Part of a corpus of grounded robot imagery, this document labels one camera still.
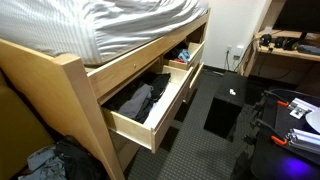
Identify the grey folded garment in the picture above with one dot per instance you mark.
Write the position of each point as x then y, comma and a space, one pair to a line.
136, 101

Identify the wooden desk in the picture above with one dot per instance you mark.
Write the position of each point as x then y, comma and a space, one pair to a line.
283, 53

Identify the aluminium angle bracket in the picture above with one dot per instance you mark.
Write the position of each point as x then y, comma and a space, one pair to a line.
299, 112

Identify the light blue cloth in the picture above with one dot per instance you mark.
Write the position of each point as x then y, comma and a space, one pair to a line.
184, 55

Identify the wooden bed frame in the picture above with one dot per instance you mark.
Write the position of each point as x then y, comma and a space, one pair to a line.
70, 100

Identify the white sticker on black box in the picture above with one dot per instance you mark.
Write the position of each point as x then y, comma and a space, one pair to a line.
232, 92

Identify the aluminium extrusion bar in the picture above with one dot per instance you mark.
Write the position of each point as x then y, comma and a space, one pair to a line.
305, 140
305, 104

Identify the black box on floor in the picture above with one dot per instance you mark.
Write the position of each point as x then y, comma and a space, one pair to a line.
222, 116

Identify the black perforated robot table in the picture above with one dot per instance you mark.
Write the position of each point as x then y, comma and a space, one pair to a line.
283, 156

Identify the grey blue garment pile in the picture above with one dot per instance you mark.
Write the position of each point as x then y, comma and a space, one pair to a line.
43, 163

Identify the wooden closed drawer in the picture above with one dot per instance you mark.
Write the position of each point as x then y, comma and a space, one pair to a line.
128, 153

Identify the wooden drawer slightly open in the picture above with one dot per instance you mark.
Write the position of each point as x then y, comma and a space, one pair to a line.
195, 80

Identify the wide wooden drawer with clothes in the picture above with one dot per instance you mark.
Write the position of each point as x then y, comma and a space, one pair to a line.
166, 113

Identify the black monitor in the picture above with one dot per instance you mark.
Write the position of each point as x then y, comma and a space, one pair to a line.
296, 13

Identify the dark grey pouch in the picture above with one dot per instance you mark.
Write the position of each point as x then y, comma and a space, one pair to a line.
308, 49

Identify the black cloth in small drawer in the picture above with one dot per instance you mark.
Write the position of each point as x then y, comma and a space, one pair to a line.
173, 53

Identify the black headphones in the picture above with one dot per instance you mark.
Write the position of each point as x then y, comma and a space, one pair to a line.
265, 40

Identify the wooden drawer with blue cloth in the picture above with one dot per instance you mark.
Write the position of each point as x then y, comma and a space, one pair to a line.
194, 55

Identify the mattress with white striped sheet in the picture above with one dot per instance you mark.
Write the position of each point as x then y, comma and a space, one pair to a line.
100, 23

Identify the black folded garment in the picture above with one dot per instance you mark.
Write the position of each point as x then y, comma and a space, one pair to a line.
160, 82

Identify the white wall power adapter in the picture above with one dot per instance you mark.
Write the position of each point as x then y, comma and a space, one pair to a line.
238, 52

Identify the black garment pile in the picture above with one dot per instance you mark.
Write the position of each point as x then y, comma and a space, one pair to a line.
80, 160

